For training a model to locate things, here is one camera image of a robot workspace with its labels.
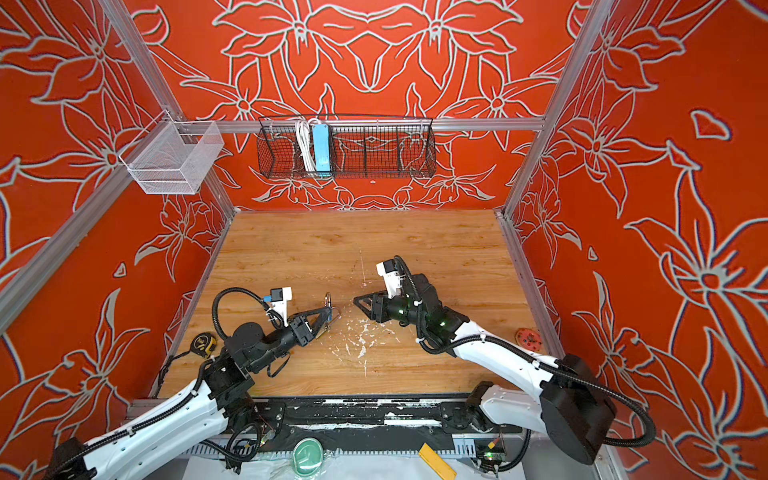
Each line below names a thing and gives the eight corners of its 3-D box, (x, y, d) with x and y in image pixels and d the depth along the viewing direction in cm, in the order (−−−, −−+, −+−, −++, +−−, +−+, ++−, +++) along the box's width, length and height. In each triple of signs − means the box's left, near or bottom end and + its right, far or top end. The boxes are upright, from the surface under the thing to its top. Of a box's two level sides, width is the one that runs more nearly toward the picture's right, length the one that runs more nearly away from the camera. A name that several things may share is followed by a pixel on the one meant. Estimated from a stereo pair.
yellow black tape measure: (192, 357, 85) (186, 353, 82) (201, 336, 89) (195, 332, 86) (212, 357, 85) (207, 353, 82) (220, 336, 89) (215, 332, 86)
